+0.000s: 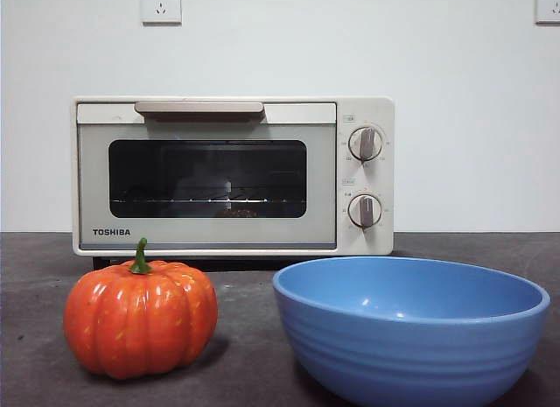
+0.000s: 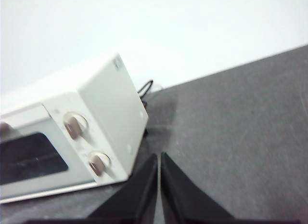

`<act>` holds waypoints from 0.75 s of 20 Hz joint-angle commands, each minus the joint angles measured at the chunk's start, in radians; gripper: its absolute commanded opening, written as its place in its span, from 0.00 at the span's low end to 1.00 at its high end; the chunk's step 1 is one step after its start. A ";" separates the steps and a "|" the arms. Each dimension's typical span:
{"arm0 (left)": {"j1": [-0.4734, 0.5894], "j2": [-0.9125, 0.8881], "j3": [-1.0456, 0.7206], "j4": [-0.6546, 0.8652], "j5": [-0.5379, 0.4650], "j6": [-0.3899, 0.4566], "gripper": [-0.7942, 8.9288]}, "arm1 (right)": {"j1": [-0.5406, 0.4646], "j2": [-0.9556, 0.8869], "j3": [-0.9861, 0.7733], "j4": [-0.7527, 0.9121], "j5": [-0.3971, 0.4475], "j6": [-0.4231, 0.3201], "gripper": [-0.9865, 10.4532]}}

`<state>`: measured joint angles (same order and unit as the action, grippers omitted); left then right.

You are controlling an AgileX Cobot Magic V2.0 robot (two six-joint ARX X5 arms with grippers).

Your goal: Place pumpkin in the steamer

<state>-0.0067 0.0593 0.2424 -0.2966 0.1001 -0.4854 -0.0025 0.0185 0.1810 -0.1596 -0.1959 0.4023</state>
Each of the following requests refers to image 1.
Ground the glass oven door with handle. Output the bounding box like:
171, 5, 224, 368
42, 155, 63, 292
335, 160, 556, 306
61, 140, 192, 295
76, 102, 339, 251

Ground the orange toy pumpkin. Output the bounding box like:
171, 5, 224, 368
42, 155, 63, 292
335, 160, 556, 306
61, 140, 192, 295
63, 237, 220, 381

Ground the blue ribbed bowl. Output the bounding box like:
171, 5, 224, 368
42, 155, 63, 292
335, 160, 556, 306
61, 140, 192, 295
272, 256, 552, 407

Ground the beige oven knob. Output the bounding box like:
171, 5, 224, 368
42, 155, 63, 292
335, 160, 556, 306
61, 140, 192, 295
349, 125, 387, 165
347, 193, 383, 230

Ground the cream Toshiba toaster oven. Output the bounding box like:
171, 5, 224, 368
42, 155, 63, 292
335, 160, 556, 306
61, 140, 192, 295
71, 95, 396, 272

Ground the metal wire oven rack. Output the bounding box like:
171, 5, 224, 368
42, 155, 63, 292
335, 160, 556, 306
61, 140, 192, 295
111, 197, 306, 205

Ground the white wall socket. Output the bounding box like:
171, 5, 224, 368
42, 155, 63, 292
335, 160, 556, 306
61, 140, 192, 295
535, 0, 560, 25
140, 0, 183, 25

